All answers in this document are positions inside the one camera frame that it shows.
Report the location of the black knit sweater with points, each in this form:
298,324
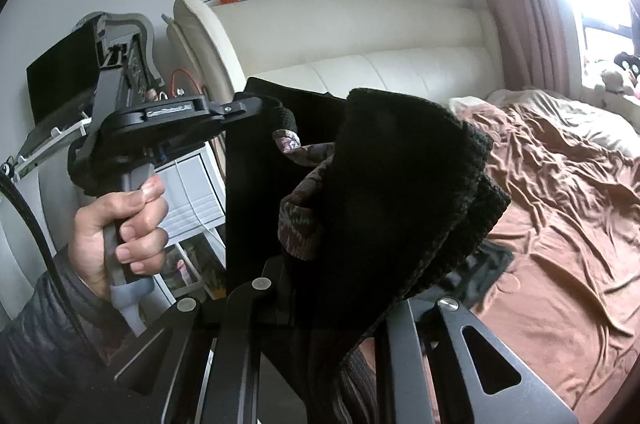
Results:
368,200

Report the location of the person's left hand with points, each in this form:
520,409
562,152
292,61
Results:
138,215

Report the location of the black monitor on stand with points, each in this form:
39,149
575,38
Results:
63,72

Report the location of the white shelf unit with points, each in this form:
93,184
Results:
196,258

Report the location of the cream padded headboard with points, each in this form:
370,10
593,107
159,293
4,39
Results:
415,47

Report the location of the brown bed cover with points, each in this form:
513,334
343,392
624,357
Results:
568,305

